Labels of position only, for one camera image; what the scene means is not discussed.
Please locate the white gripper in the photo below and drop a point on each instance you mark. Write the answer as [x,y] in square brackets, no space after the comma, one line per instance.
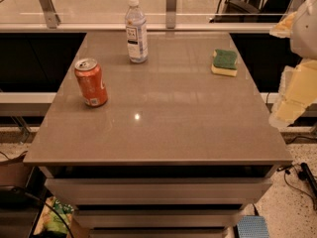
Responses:
[305,34]

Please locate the clear plastic water bottle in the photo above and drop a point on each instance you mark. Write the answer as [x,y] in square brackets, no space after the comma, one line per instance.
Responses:
[136,31]

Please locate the green and yellow sponge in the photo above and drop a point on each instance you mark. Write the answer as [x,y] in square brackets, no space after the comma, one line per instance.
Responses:
[224,62]

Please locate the black office chair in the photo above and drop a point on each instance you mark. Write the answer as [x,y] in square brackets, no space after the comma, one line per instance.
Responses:
[250,11]

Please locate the black power strip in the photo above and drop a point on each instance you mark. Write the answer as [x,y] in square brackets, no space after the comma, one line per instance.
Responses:
[311,180]

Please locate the grey drawer cabinet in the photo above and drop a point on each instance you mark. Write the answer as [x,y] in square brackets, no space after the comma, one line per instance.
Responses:
[176,151]

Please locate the blue perforated box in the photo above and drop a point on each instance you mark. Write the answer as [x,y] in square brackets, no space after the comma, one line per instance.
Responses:
[252,227]

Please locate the orange soda can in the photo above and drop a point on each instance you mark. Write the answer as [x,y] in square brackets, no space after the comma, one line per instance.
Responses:
[89,76]

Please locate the green snack bag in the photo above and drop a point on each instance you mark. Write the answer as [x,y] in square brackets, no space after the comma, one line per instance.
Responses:
[55,220]

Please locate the brown cardboard box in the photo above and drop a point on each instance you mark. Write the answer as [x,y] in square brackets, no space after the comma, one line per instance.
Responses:
[13,173]

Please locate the middle metal railing post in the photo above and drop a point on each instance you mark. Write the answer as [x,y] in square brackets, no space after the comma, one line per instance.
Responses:
[170,13]

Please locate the left metal railing post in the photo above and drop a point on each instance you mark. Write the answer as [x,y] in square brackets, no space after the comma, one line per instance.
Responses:
[51,17]

